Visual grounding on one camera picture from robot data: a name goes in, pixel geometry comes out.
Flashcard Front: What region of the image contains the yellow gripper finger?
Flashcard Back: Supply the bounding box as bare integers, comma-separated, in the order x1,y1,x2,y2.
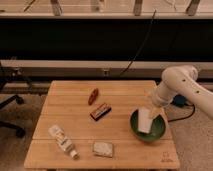
149,105,163,119

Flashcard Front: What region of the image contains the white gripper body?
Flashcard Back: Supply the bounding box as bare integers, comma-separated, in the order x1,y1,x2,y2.
149,84,177,107

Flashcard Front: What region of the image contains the white ceramic cup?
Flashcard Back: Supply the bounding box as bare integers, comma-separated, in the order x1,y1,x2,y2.
138,107,152,133

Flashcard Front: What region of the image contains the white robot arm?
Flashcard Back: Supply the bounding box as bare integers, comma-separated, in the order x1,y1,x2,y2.
151,65,213,120

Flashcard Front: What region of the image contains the green ceramic bowl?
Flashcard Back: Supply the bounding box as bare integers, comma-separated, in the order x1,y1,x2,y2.
130,110,166,142

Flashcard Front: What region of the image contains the blue power box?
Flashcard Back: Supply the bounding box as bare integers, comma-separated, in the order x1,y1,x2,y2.
172,95,186,107

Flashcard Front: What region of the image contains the brown chocolate bar box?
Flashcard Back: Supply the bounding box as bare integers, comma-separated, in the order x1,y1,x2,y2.
90,103,112,121

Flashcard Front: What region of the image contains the brown oblong snack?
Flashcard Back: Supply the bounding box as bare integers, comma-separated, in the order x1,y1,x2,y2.
88,88,99,105

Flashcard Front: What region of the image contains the white plastic bottle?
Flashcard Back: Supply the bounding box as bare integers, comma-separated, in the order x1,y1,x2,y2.
48,125,79,159

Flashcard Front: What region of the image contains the black office chair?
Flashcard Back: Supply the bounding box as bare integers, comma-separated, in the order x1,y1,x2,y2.
0,64,26,138

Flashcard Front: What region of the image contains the black floor cable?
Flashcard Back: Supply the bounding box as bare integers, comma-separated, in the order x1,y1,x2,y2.
167,102,196,123

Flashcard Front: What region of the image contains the black hanging cable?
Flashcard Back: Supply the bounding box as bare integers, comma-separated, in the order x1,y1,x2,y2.
118,9,157,78

